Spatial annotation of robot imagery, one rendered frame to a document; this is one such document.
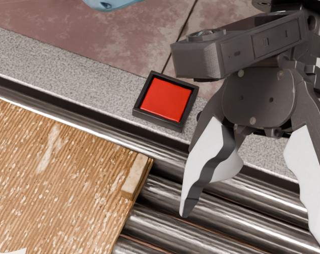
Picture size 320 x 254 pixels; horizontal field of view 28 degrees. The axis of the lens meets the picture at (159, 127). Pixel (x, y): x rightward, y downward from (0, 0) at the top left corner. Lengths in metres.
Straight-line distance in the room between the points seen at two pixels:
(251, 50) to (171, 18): 1.79
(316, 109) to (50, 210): 0.45
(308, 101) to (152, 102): 0.47
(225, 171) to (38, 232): 0.32
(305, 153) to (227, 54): 0.09
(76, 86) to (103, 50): 1.20
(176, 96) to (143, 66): 1.18
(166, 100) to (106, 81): 0.10
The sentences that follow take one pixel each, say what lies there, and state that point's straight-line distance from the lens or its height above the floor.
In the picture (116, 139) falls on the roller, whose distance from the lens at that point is 0.89.
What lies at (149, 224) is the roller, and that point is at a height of 0.92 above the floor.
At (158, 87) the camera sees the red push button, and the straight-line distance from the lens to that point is 0.92.
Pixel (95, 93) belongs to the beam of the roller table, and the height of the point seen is 0.92.
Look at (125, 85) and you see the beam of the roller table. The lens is 0.94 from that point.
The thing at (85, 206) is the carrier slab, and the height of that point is 0.94.
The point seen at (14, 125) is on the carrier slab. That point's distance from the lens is 0.89.
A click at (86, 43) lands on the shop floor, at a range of 2.15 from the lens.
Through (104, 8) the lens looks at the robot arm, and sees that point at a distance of 0.55.
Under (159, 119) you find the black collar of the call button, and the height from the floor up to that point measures 0.93.
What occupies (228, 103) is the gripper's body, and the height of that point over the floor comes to 1.27.
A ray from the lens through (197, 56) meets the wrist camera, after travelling 0.43.
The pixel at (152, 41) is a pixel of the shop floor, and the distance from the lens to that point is 2.16.
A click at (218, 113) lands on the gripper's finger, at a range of 0.52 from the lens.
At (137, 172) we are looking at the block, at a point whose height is 0.96.
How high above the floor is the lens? 1.69
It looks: 59 degrees down
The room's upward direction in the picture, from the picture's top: 8 degrees clockwise
